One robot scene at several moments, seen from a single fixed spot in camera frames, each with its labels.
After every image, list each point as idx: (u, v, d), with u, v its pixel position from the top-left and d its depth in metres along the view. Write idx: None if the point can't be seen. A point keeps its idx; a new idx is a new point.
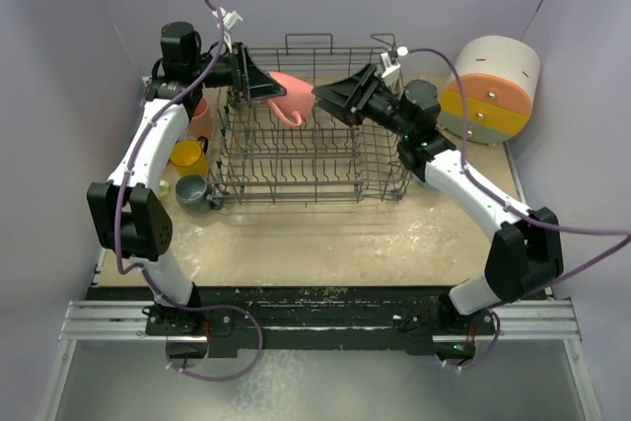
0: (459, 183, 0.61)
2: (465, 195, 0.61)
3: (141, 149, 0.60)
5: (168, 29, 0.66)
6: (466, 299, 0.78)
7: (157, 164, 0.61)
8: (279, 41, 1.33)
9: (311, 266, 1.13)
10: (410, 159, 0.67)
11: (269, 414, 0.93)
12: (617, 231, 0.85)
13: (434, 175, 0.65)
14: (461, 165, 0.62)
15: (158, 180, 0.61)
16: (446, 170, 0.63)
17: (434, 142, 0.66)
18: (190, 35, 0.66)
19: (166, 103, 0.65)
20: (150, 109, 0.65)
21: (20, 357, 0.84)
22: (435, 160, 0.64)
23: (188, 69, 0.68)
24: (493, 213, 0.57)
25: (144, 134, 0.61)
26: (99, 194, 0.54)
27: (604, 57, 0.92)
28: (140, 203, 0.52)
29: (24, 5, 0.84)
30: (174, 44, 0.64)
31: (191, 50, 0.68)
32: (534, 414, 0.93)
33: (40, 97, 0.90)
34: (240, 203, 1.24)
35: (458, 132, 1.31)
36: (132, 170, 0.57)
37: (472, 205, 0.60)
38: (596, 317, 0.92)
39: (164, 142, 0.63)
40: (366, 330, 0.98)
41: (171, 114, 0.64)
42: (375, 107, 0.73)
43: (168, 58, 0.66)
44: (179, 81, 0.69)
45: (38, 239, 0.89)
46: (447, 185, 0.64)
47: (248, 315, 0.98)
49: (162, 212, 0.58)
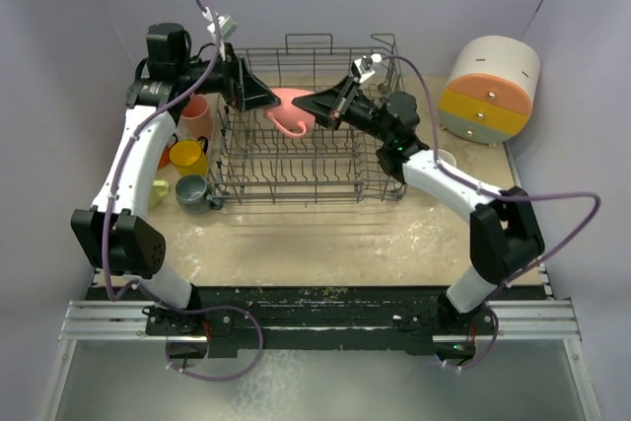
0: (433, 176, 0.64)
2: (443, 188, 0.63)
3: (125, 169, 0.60)
5: (155, 28, 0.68)
6: (469, 298, 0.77)
7: (142, 180, 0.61)
8: (279, 41, 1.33)
9: (312, 266, 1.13)
10: (388, 164, 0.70)
11: (268, 414, 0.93)
12: (618, 232, 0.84)
13: (412, 175, 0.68)
14: (435, 161, 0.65)
15: (144, 199, 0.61)
16: (420, 167, 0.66)
17: (413, 146, 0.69)
18: (178, 36, 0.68)
19: (150, 112, 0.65)
20: (132, 119, 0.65)
21: (20, 358, 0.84)
22: (412, 160, 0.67)
23: (174, 68, 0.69)
24: (467, 198, 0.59)
25: (127, 150, 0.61)
26: (83, 222, 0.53)
27: (604, 56, 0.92)
28: (128, 231, 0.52)
29: (22, 5, 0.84)
30: (162, 42, 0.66)
31: (179, 51, 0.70)
32: (534, 413, 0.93)
33: (41, 97, 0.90)
34: (240, 203, 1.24)
35: (458, 132, 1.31)
36: (116, 194, 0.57)
37: (451, 196, 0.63)
38: (596, 318, 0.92)
39: (148, 157, 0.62)
40: (366, 330, 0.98)
41: (154, 126, 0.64)
42: (358, 115, 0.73)
43: (154, 56, 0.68)
44: (162, 82, 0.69)
45: (38, 239, 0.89)
46: (425, 183, 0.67)
47: (247, 315, 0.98)
49: (151, 234, 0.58)
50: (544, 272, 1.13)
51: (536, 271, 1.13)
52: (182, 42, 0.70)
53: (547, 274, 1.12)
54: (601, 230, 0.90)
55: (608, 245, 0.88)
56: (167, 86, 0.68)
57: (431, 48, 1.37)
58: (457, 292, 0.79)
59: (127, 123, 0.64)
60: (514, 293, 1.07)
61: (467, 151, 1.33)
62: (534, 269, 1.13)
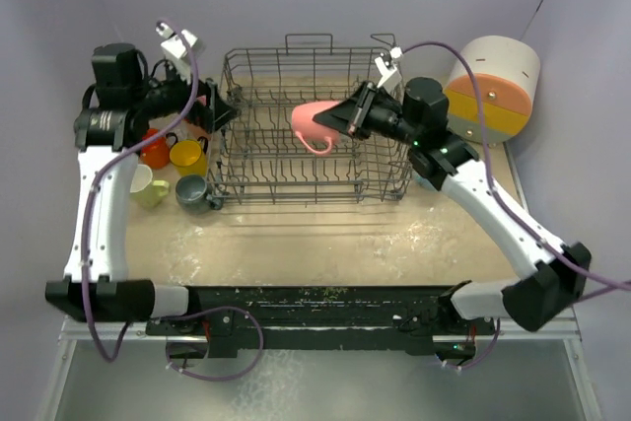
0: (484, 206, 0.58)
2: (495, 223, 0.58)
3: (93, 226, 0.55)
5: (102, 48, 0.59)
6: (476, 309, 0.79)
7: (113, 235, 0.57)
8: (279, 41, 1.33)
9: (311, 266, 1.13)
10: (426, 165, 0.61)
11: (269, 414, 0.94)
12: (618, 233, 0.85)
13: (452, 188, 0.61)
14: (489, 185, 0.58)
15: (121, 251, 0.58)
16: (470, 188, 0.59)
17: (455, 146, 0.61)
18: (128, 55, 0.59)
19: (107, 156, 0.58)
20: (90, 165, 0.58)
21: (20, 358, 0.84)
22: (461, 174, 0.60)
23: (126, 92, 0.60)
24: (525, 248, 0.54)
25: (91, 205, 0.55)
26: (58, 295, 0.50)
27: (604, 57, 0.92)
28: (111, 297, 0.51)
29: (22, 5, 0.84)
30: (109, 63, 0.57)
31: (133, 73, 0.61)
32: (534, 413, 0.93)
33: (41, 98, 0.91)
34: (240, 203, 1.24)
35: (458, 132, 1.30)
36: (89, 258, 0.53)
37: (501, 234, 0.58)
38: (596, 318, 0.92)
39: (113, 207, 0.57)
40: (366, 330, 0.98)
41: (114, 170, 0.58)
42: (379, 119, 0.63)
43: (103, 81, 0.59)
44: (113, 110, 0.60)
45: (38, 240, 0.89)
46: (468, 202, 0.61)
47: (247, 315, 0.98)
49: (133, 288, 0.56)
50: None
51: None
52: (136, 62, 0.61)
53: None
54: (601, 231, 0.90)
55: (607, 245, 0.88)
56: (119, 113, 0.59)
57: (430, 48, 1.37)
58: (463, 299, 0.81)
59: (83, 170, 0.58)
60: None
61: None
62: None
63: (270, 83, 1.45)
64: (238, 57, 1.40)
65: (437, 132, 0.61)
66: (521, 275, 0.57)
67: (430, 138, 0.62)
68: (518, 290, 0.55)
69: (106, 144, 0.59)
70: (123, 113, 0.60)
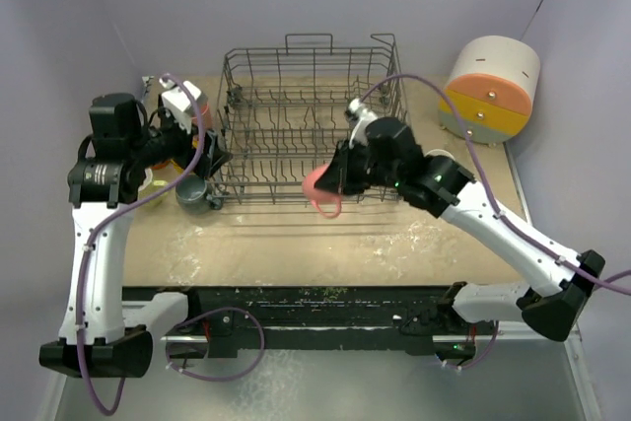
0: (495, 232, 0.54)
2: (509, 246, 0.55)
3: (88, 286, 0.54)
5: (99, 100, 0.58)
6: (479, 314, 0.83)
7: (110, 293, 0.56)
8: (279, 41, 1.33)
9: (312, 266, 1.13)
10: (423, 198, 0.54)
11: (269, 414, 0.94)
12: (618, 233, 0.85)
13: (455, 218, 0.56)
14: (496, 210, 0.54)
15: (118, 307, 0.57)
16: (476, 215, 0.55)
17: (447, 168, 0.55)
18: (127, 107, 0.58)
19: (105, 214, 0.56)
20: (86, 220, 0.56)
21: (20, 358, 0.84)
22: (463, 202, 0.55)
23: (123, 145, 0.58)
24: (548, 271, 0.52)
25: (85, 266, 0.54)
26: (54, 358, 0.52)
27: (604, 57, 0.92)
28: (106, 360, 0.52)
29: (22, 5, 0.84)
30: (108, 114, 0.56)
31: (131, 126, 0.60)
32: (534, 413, 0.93)
33: (41, 97, 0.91)
34: (240, 203, 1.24)
35: (458, 132, 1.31)
36: (84, 320, 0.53)
37: (518, 257, 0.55)
38: (597, 318, 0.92)
39: (109, 264, 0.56)
40: (366, 330, 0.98)
41: (109, 226, 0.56)
42: (359, 171, 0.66)
43: (99, 133, 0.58)
44: (108, 163, 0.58)
45: (38, 239, 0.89)
46: (472, 228, 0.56)
47: (248, 315, 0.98)
49: (132, 345, 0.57)
50: None
51: None
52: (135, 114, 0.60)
53: None
54: (601, 231, 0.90)
55: (607, 245, 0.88)
56: (113, 169, 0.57)
57: (430, 48, 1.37)
58: (465, 307, 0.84)
59: (78, 224, 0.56)
60: None
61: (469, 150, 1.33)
62: None
63: (270, 83, 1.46)
64: (238, 57, 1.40)
65: (419, 160, 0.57)
66: (538, 292, 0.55)
67: (414, 170, 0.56)
68: (542, 310, 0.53)
69: (101, 199, 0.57)
70: (118, 166, 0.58)
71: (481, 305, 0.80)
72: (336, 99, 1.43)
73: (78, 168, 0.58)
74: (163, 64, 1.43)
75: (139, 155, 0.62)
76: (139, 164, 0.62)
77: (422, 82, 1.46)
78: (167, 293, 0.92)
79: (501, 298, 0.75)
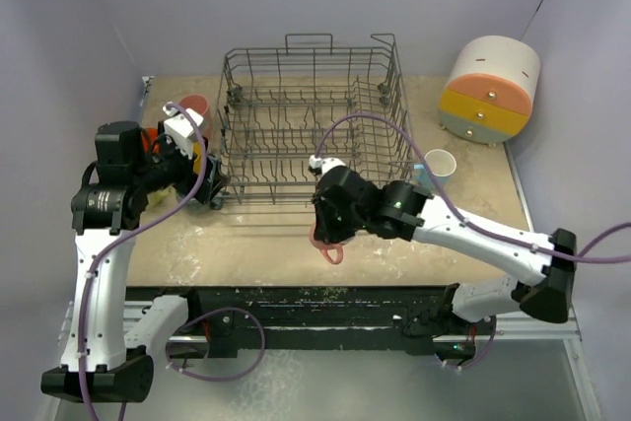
0: (466, 241, 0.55)
2: (484, 249, 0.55)
3: (90, 314, 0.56)
5: (105, 128, 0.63)
6: (477, 311, 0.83)
7: (112, 319, 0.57)
8: (279, 41, 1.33)
9: (311, 266, 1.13)
10: (389, 227, 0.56)
11: (269, 414, 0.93)
12: (618, 232, 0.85)
13: (428, 237, 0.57)
14: (459, 218, 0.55)
15: (118, 332, 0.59)
16: (445, 229, 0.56)
17: (401, 192, 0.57)
18: (131, 134, 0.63)
19: (107, 242, 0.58)
20: (89, 245, 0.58)
21: (20, 358, 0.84)
22: (429, 221, 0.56)
23: (126, 171, 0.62)
24: (526, 261, 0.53)
25: (87, 294, 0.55)
26: (56, 384, 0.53)
27: (604, 57, 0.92)
28: (106, 386, 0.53)
29: (22, 5, 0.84)
30: (114, 142, 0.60)
31: (134, 154, 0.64)
32: (534, 413, 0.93)
33: (41, 97, 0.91)
34: (240, 203, 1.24)
35: (458, 132, 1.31)
36: (86, 348, 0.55)
37: (495, 256, 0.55)
38: (597, 318, 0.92)
39: (111, 291, 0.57)
40: (366, 330, 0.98)
41: (111, 252, 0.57)
42: (333, 225, 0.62)
43: (104, 159, 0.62)
44: (111, 189, 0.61)
45: (38, 239, 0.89)
46: (446, 242, 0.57)
47: (248, 315, 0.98)
49: (132, 372, 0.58)
50: None
51: None
52: (139, 143, 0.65)
53: None
54: (602, 231, 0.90)
55: (607, 245, 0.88)
56: (116, 194, 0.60)
57: (430, 48, 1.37)
58: (466, 310, 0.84)
59: (82, 249, 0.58)
60: None
61: (467, 151, 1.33)
62: None
63: (270, 83, 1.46)
64: (238, 57, 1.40)
65: (374, 195, 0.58)
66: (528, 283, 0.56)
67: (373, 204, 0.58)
68: (535, 299, 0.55)
69: (103, 225, 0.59)
70: (120, 191, 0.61)
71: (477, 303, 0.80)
72: (336, 99, 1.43)
73: (80, 192, 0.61)
74: (162, 64, 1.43)
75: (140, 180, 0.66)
76: (141, 189, 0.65)
77: (421, 82, 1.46)
78: (164, 299, 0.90)
79: (493, 294, 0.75)
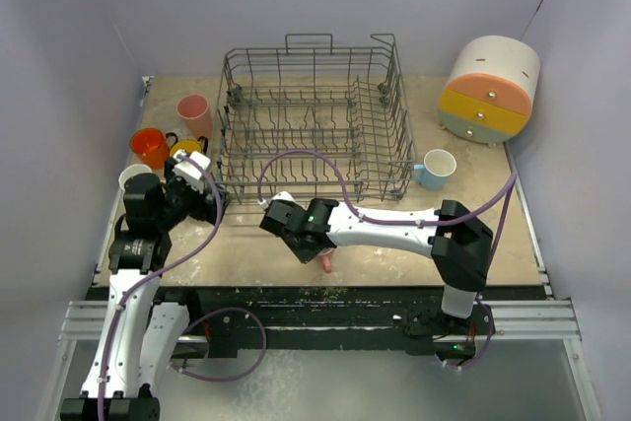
0: (365, 232, 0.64)
2: (379, 236, 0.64)
3: (113, 344, 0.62)
5: (129, 184, 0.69)
6: (463, 304, 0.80)
7: (132, 354, 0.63)
8: (279, 41, 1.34)
9: (311, 266, 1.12)
10: (312, 240, 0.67)
11: (268, 414, 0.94)
12: (618, 232, 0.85)
13: (343, 239, 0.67)
14: (356, 214, 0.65)
15: (136, 368, 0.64)
16: (347, 228, 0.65)
17: (317, 210, 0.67)
18: (153, 188, 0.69)
19: (137, 278, 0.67)
20: (120, 283, 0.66)
21: (20, 358, 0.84)
22: (334, 224, 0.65)
23: (153, 221, 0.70)
24: (414, 236, 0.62)
25: (114, 324, 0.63)
26: (73, 412, 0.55)
27: (604, 58, 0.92)
28: (121, 415, 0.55)
29: (22, 5, 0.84)
30: (140, 200, 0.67)
31: (156, 202, 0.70)
32: (533, 413, 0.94)
33: (41, 97, 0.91)
34: (240, 203, 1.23)
35: (458, 132, 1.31)
36: (106, 375, 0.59)
37: (392, 239, 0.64)
38: (596, 318, 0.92)
39: (135, 324, 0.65)
40: (367, 330, 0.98)
41: (140, 291, 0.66)
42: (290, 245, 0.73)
43: (131, 213, 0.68)
44: (144, 237, 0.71)
45: (38, 239, 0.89)
46: (356, 239, 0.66)
47: (247, 315, 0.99)
49: (145, 404, 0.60)
50: (544, 272, 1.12)
51: (536, 271, 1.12)
52: (158, 190, 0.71)
53: (547, 274, 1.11)
54: (602, 231, 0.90)
55: (607, 245, 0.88)
56: (148, 242, 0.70)
57: (431, 48, 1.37)
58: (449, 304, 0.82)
59: (114, 286, 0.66)
60: (516, 293, 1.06)
61: (467, 151, 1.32)
62: (534, 268, 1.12)
63: (270, 83, 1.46)
64: (238, 57, 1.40)
65: (300, 216, 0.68)
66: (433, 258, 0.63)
67: (300, 224, 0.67)
68: (446, 269, 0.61)
69: (134, 266, 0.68)
70: (152, 241, 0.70)
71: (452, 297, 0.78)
72: (336, 99, 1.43)
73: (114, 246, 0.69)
74: (162, 64, 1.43)
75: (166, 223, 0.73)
76: (166, 235, 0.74)
77: (422, 82, 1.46)
78: (168, 310, 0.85)
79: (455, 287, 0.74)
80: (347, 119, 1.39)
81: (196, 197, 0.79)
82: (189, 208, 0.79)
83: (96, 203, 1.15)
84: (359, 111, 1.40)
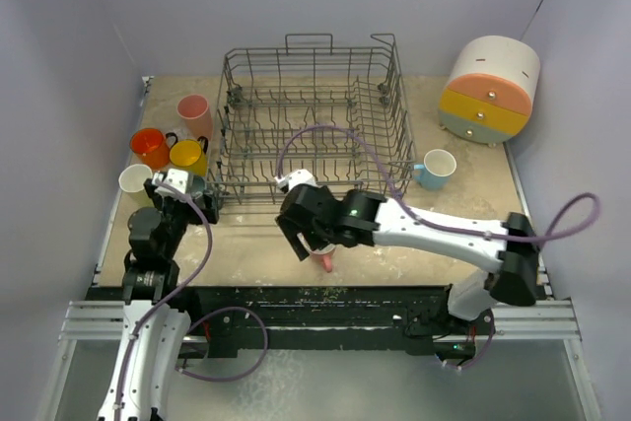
0: (421, 237, 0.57)
2: (434, 243, 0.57)
3: (127, 372, 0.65)
5: (133, 226, 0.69)
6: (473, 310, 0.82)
7: (145, 381, 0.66)
8: (279, 41, 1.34)
9: (311, 266, 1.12)
10: (349, 236, 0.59)
11: (268, 414, 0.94)
12: (618, 232, 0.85)
13: (385, 240, 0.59)
14: (413, 216, 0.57)
15: (148, 394, 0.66)
16: (400, 229, 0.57)
17: (358, 202, 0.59)
18: (159, 228, 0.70)
19: (148, 307, 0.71)
20: (132, 314, 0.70)
21: (20, 359, 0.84)
22: (385, 223, 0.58)
23: (162, 255, 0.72)
24: (481, 248, 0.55)
25: (127, 353, 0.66)
26: None
27: (604, 58, 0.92)
28: None
29: (22, 5, 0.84)
30: (147, 244, 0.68)
31: (161, 237, 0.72)
32: (534, 413, 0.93)
33: (41, 96, 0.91)
34: (240, 203, 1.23)
35: (458, 132, 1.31)
36: (121, 400, 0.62)
37: (449, 247, 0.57)
38: (597, 318, 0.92)
39: (147, 352, 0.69)
40: (366, 330, 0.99)
41: (151, 319, 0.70)
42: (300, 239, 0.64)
43: (140, 252, 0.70)
44: (155, 268, 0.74)
45: (38, 239, 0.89)
46: (405, 242, 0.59)
47: (248, 315, 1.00)
49: None
50: (544, 272, 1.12)
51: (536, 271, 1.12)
52: (162, 227, 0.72)
53: (547, 274, 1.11)
54: (602, 230, 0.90)
55: (608, 245, 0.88)
56: (159, 275, 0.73)
57: (431, 48, 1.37)
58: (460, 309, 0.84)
59: (126, 317, 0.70)
60: None
61: (466, 151, 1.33)
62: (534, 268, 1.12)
63: (270, 83, 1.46)
64: (238, 57, 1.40)
65: (331, 206, 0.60)
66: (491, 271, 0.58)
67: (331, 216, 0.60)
68: (502, 284, 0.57)
69: (146, 295, 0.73)
70: (162, 272, 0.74)
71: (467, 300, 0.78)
72: (336, 99, 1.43)
73: (126, 281, 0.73)
74: (163, 64, 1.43)
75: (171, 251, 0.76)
76: (175, 262, 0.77)
77: (422, 82, 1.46)
78: (168, 317, 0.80)
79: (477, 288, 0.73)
80: (347, 119, 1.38)
81: (189, 207, 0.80)
82: (186, 218, 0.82)
83: (96, 203, 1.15)
84: (359, 111, 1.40)
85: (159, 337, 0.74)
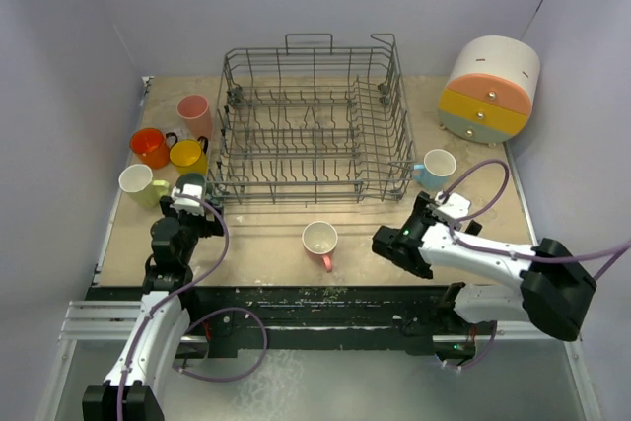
0: (455, 252, 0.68)
2: (464, 259, 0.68)
3: (138, 343, 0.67)
5: (155, 232, 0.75)
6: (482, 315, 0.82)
7: (152, 356, 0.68)
8: (279, 41, 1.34)
9: (311, 265, 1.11)
10: (402, 252, 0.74)
11: (269, 413, 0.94)
12: (619, 232, 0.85)
13: (433, 256, 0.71)
14: (451, 236, 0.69)
15: (152, 370, 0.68)
16: (441, 246, 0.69)
17: (413, 225, 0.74)
18: (177, 234, 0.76)
19: (162, 296, 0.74)
20: (148, 300, 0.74)
21: (19, 359, 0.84)
22: (428, 241, 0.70)
23: (179, 260, 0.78)
24: (505, 266, 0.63)
25: (141, 327, 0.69)
26: (95, 399, 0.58)
27: (604, 58, 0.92)
28: (138, 402, 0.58)
29: (22, 5, 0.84)
30: (167, 248, 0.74)
31: (179, 244, 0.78)
32: (534, 414, 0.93)
33: (40, 96, 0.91)
34: (240, 203, 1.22)
35: (458, 132, 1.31)
36: (129, 366, 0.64)
37: (484, 267, 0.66)
38: (599, 319, 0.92)
39: (159, 331, 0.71)
40: (366, 330, 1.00)
41: (166, 305, 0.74)
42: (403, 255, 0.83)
43: (159, 256, 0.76)
44: (173, 272, 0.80)
45: (38, 239, 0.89)
46: (448, 258, 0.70)
47: (248, 315, 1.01)
49: (155, 406, 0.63)
50: None
51: None
52: (180, 234, 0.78)
53: None
54: (603, 230, 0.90)
55: (608, 245, 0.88)
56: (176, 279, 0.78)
57: (431, 47, 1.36)
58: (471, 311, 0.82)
59: (144, 302, 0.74)
60: None
61: (466, 151, 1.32)
62: None
63: (270, 83, 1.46)
64: (238, 57, 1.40)
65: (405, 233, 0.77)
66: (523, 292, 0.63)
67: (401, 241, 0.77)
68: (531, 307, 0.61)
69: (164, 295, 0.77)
70: (179, 276, 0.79)
71: (483, 308, 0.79)
72: (336, 99, 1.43)
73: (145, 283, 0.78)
74: (162, 64, 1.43)
75: (187, 257, 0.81)
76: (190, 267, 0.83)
77: (421, 82, 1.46)
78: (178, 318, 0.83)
79: (504, 301, 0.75)
80: (347, 119, 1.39)
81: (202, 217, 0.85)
82: (199, 229, 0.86)
83: (95, 203, 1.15)
84: (359, 111, 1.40)
85: (169, 327, 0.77)
